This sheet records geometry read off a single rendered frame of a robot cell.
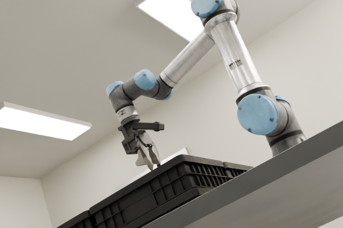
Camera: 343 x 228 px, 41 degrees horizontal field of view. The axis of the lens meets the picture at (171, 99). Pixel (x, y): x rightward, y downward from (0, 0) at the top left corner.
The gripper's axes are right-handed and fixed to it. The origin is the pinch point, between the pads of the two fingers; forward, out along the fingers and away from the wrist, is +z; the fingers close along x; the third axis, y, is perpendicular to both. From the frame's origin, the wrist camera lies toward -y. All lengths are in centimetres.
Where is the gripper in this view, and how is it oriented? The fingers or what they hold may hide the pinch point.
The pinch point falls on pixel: (156, 166)
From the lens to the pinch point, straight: 165.3
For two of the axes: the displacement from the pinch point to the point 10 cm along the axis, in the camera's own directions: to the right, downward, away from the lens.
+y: -7.8, 5.1, 3.7
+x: -4.7, -0.8, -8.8
